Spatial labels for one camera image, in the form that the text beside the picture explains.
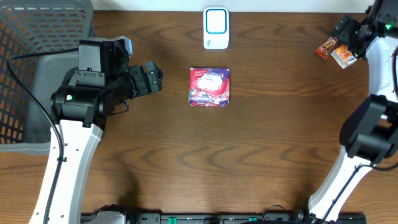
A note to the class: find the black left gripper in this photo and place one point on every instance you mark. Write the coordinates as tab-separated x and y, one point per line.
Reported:
148	78

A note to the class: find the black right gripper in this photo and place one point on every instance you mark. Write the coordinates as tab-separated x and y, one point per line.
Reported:
344	34

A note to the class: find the small orange snack box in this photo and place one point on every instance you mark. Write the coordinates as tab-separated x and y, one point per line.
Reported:
343	56

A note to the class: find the red orange candy bar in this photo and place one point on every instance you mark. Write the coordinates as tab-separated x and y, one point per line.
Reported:
326	48

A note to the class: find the red purple snack packet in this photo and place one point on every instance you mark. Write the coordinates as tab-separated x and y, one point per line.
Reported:
209	87

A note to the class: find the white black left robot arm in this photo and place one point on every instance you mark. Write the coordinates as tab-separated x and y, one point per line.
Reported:
103	79

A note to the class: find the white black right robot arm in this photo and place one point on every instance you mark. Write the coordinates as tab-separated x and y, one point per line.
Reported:
369	135

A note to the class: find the white barcode scanner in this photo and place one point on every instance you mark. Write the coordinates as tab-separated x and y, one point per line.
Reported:
215	28

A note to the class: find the grey plastic mesh basket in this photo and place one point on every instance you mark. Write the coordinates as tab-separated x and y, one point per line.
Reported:
38	42

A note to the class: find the black mounting rail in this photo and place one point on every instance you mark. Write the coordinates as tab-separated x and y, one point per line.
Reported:
115	214

